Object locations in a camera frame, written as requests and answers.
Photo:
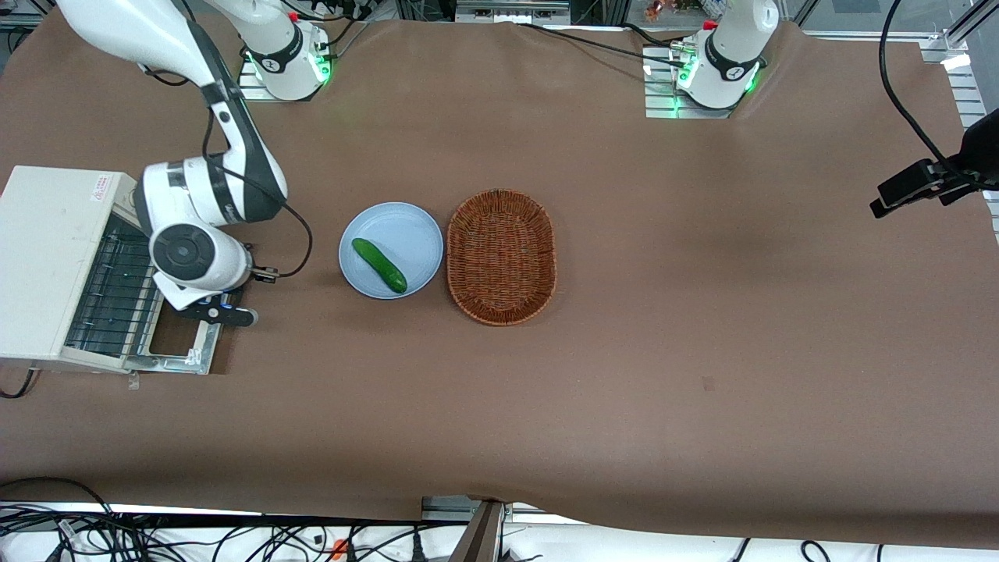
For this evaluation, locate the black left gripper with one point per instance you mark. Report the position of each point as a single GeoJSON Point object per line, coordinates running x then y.
{"type": "Point", "coordinates": [966, 171]}

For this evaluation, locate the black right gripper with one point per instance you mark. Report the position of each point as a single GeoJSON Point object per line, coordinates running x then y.
{"type": "Point", "coordinates": [237, 296]}

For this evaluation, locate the glass oven door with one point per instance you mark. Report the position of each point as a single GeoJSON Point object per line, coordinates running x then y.
{"type": "Point", "coordinates": [168, 363]}

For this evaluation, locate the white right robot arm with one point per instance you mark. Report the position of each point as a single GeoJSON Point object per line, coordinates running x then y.
{"type": "Point", "coordinates": [195, 195]}

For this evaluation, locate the white toaster oven body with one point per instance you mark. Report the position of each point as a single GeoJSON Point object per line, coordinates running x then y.
{"type": "Point", "coordinates": [47, 257]}

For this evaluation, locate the clear tape tab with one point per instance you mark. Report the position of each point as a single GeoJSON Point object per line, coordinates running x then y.
{"type": "Point", "coordinates": [133, 382]}

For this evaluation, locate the green cucumber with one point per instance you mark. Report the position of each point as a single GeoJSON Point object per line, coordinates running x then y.
{"type": "Point", "coordinates": [378, 265]}

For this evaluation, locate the light blue round plate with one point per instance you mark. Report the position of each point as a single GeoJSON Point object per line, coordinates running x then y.
{"type": "Point", "coordinates": [406, 234]}

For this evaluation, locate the brown wicker oval basket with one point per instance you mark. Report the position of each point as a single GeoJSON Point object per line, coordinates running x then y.
{"type": "Point", "coordinates": [499, 257]}

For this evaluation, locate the small orange clip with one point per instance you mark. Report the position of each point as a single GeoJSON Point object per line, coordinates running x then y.
{"type": "Point", "coordinates": [339, 548]}

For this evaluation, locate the brown table cover sheet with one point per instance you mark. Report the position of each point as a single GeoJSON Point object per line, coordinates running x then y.
{"type": "Point", "coordinates": [702, 273]}

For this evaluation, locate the aluminium frame rail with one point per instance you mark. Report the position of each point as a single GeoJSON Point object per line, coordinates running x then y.
{"type": "Point", "coordinates": [972, 94]}

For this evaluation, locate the aluminium arm base plate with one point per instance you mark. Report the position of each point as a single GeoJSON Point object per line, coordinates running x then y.
{"type": "Point", "coordinates": [659, 105]}
{"type": "Point", "coordinates": [246, 92]}

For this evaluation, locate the metal frame rail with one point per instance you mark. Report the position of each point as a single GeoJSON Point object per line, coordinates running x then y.
{"type": "Point", "coordinates": [507, 12]}

